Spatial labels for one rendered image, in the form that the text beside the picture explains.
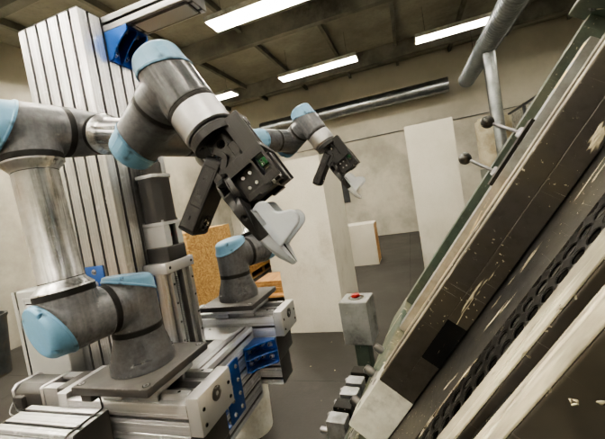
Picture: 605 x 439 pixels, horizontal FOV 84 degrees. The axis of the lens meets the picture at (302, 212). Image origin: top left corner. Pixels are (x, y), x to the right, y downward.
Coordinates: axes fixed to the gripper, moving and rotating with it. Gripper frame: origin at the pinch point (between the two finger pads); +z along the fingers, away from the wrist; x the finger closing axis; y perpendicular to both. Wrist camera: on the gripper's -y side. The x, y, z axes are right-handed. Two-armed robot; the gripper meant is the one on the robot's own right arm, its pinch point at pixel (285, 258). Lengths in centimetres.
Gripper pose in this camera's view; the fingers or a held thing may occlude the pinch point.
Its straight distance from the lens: 45.8
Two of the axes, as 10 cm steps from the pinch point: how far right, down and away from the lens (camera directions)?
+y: 7.7, -6.1, -1.8
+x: 2.2, -0.1, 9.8
